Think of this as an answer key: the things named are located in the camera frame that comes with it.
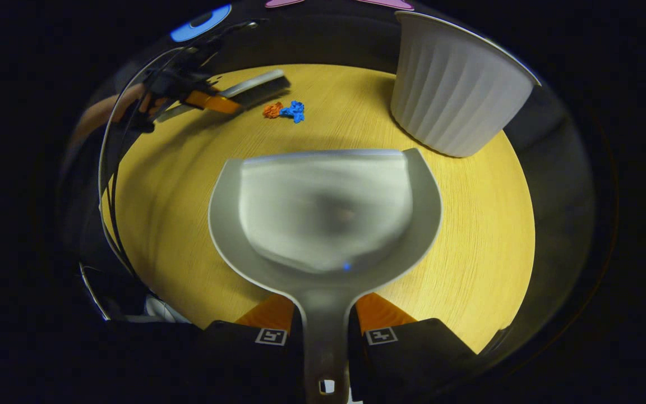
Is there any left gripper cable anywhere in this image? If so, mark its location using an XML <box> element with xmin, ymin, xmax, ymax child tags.
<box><xmin>98</xmin><ymin>48</ymin><xmax>189</xmax><ymax>270</ymax></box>

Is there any grey dustpan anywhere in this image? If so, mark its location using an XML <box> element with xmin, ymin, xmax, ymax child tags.
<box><xmin>208</xmin><ymin>148</ymin><xmax>444</xmax><ymax>404</ymax></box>

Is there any wooden desktop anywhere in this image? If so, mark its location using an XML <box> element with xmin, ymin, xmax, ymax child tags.
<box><xmin>101</xmin><ymin>63</ymin><xmax>537</xmax><ymax>354</ymax></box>

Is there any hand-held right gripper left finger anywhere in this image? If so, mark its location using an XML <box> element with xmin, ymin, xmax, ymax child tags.
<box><xmin>188</xmin><ymin>292</ymin><xmax>304</xmax><ymax>404</ymax></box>

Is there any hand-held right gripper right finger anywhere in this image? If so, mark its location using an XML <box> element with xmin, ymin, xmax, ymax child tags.
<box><xmin>348</xmin><ymin>292</ymin><xmax>478</xmax><ymax>404</ymax></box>

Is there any small white broom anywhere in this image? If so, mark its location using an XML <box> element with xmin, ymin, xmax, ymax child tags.
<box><xmin>158</xmin><ymin>69</ymin><xmax>292</xmax><ymax>123</ymax></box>

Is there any blue paper scrap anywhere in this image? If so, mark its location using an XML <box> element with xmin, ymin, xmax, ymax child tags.
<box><xmin>279</xmin><ymin>100</ymin><xmax>306</xmax><ymax>124</ymax></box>

